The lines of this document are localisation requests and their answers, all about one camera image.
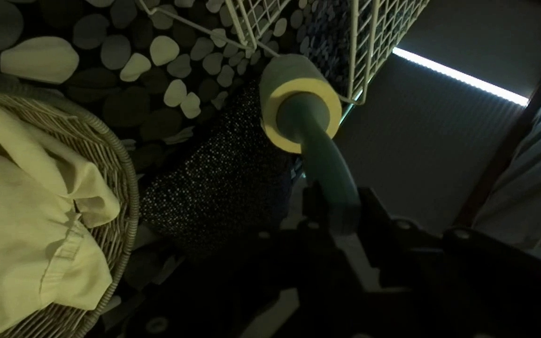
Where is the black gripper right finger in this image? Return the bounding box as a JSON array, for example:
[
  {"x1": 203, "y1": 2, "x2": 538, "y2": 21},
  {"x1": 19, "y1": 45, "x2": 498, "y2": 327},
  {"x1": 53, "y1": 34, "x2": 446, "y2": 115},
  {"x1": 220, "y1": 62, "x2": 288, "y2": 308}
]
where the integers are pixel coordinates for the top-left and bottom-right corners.
[{"x1": 359, "y1": 188, "x2": 541, "y2": 338}]

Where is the white wire two-tier rack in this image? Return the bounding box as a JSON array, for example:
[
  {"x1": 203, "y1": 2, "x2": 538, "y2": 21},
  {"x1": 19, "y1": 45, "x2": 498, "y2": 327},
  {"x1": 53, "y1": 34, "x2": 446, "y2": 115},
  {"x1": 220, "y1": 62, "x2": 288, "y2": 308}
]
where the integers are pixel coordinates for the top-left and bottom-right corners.
[{"x1": 137, "y1": 0, "x2": 431, "y2": 104}]

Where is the white cloth in basket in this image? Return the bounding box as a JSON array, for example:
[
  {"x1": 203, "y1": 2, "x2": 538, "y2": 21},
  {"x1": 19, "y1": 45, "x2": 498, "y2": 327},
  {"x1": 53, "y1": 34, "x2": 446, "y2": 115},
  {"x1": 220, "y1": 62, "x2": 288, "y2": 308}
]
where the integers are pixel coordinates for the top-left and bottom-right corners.
[{"x1": 0, "y1": 105, "x2": 121, "y2": 333}]

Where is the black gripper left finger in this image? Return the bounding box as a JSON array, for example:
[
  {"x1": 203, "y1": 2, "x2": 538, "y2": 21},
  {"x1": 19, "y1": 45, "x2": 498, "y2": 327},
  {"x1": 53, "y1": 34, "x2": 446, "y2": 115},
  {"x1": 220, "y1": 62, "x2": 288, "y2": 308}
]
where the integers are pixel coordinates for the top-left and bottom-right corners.
[{"x1": 104, "y1": 181, "x2": 372, "y2": 338}]

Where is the black dotted bedspread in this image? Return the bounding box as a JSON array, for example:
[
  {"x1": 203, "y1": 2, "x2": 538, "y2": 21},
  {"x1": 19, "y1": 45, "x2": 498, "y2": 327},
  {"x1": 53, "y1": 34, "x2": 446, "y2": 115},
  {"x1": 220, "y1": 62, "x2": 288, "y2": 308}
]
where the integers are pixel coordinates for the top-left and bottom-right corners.
[{"x1": 0, "y1": 0, "x2": 361, "y2": 265}]

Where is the woven grey basket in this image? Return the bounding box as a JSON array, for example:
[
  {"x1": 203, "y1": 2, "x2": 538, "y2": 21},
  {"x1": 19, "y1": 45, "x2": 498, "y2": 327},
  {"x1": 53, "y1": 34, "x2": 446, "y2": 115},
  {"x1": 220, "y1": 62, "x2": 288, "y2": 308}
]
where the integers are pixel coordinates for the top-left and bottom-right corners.
[{"x1": 0, "y1": 77, "x2": 139, "y2": 338}]

